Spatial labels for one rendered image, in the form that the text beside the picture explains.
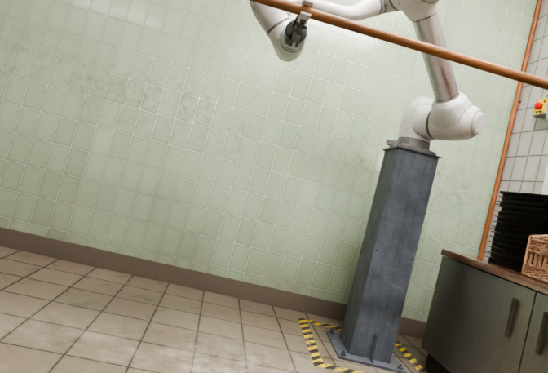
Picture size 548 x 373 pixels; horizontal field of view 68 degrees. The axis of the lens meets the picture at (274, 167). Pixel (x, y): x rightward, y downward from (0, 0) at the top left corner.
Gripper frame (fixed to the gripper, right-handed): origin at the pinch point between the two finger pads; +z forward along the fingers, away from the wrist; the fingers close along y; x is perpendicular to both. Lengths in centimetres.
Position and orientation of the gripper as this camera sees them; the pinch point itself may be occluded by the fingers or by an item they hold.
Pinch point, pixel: (305, 11)
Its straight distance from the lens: 129.0
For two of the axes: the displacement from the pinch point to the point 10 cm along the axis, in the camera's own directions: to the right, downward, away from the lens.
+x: -9.6, -2.5, -1.0
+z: 1.0, -0.1, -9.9
